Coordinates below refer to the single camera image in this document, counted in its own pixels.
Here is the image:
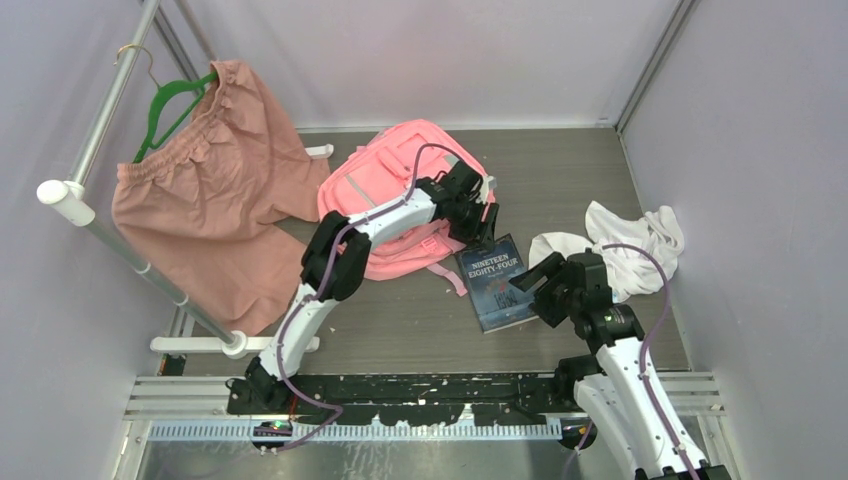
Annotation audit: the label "white slotted cable duct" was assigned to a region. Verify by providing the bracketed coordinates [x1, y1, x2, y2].
[148, 419, 562, 442]

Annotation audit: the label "blue book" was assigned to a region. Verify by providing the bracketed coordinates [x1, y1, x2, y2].
[456, 234, 537, 334]

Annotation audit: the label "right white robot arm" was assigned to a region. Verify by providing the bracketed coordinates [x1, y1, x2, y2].
[510, 249, 731, 479]

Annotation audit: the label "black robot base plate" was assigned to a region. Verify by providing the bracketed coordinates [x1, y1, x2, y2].
[226, 372, 580, 427]

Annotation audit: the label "green clothes hanger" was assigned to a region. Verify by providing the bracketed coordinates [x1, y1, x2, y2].
[132, 71, 220, 165]

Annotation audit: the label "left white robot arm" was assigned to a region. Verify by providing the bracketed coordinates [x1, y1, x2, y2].
[245, 160, 499, 413]

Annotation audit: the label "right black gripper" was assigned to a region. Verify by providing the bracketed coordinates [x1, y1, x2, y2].
[509, 251, 581, 328]

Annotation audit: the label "white clothes rack stand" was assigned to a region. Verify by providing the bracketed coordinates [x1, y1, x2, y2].
[37, 1, 330, 359]

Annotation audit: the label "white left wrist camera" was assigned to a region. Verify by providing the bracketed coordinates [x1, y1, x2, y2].
[478, 175, 497, 204]

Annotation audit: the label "pink student backpack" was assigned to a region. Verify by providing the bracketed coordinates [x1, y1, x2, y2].
[317, 119, 489, 297]

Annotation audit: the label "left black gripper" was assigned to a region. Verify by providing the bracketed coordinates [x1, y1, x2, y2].
[450, 196, 499, 252]

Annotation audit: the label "pink shorts on hanger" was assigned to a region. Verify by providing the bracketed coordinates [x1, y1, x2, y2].
[112, 60, 330, 336]

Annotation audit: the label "white crumpled cloth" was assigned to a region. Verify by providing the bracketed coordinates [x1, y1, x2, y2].
[529, 201, 685, 303]

